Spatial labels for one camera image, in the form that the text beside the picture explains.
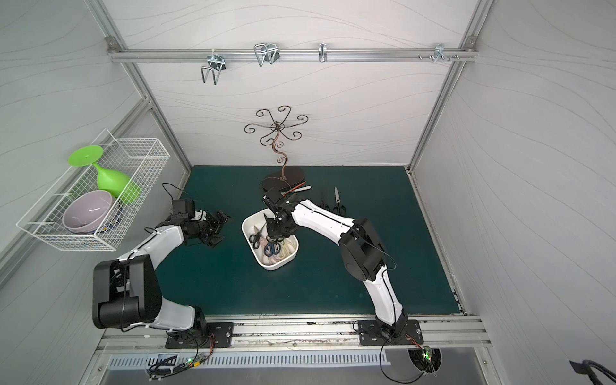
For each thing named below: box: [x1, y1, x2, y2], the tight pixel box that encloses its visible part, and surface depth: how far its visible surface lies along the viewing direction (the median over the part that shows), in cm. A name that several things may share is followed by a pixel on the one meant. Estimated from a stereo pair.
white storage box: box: [241, 208, 300, 271], surface depth 93 cm
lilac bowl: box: [62, 190, 114, 234], surface depth 62 cm
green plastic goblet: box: [67, 145, 142, 205], surface depth 64 cm
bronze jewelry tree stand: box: [243, 105, 309, 192], surface depth 98 cm
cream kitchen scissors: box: [277, 238, 296, 260], surface depth 93 cm
